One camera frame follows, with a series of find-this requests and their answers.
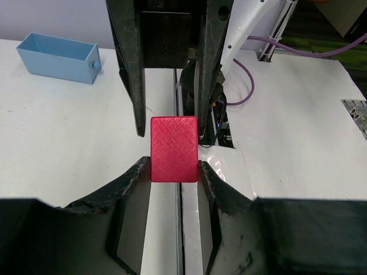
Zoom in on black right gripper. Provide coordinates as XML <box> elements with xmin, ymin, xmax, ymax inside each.
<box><xmin>106</xmin><ymin>1</ymin><xmax>233</xmax><ymax>137</ymax></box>

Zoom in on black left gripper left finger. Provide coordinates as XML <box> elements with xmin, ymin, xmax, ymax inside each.
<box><xmin>1</xmin><ymin>156</ymin><xmax>151</xmax><ymax>274</ymax></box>

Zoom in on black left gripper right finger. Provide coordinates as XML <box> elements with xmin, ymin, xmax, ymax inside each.
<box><xmin>197</xmin><ymin>161</ymin><xmax>366</xmax><ymax>274</ymax></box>

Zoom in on red wedge block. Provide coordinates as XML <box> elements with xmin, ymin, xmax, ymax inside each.
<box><xmin>150</xmin><ymin>116</ymin><xmax>198</xmax><ymax>183</ymax></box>

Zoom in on blue plastic bin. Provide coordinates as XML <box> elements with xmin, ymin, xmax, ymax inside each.
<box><xmin>17</xmin><ymin>33</ymin><xmax>101</xmax><ymax>84</ymax></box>

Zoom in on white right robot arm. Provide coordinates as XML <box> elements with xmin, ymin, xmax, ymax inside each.
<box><xmin>106</xmin><ymin>1</ymin><xmax>275</xmax><ymax>136</ymax></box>

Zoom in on white front cover board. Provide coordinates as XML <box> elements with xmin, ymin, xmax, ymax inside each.
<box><xmin>182</xmin><ymin>50</ymin><xmax>366</xmax><ymax>274</ymax></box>

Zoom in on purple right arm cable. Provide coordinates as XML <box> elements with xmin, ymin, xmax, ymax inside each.
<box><xmin>223</xmin><ymin>31</ymin><xmax>367</xmax><ymax>107</ymax></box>

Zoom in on aluminium table edge rail right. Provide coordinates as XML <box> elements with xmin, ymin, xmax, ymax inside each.
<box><xmin>341</xmin><ymin>99</ymin><xmax>367</xmax><ymax>140</ymax></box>

